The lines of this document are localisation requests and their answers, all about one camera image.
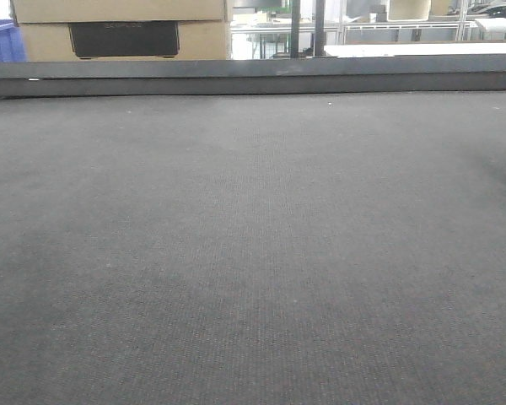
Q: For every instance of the beige box on rack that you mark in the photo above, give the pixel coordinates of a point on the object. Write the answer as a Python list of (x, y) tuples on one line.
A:
[(408, 10)]

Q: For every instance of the black vertical pole left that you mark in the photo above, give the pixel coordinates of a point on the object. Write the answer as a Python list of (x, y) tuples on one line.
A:
[(295, 22)]

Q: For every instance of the grey metal table rail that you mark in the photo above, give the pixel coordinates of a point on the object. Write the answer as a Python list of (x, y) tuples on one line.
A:
[(324, 75)]

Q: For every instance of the blue crate behind table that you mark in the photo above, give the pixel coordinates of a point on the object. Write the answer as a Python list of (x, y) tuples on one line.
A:
[(11, 42)]

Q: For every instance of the black vertical pole right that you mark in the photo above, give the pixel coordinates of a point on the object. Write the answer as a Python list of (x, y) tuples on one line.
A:
[(319, 35)]

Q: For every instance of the black vertical pole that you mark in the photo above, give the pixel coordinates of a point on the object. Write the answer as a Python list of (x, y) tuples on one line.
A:
[(319, 35), (295, 22)]

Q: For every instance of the upper cardboard box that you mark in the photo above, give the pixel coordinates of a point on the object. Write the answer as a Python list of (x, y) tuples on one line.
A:
[(56, 11)]

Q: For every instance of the white background table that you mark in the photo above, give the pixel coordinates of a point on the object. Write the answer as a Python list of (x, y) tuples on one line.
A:
[(416, 49)]

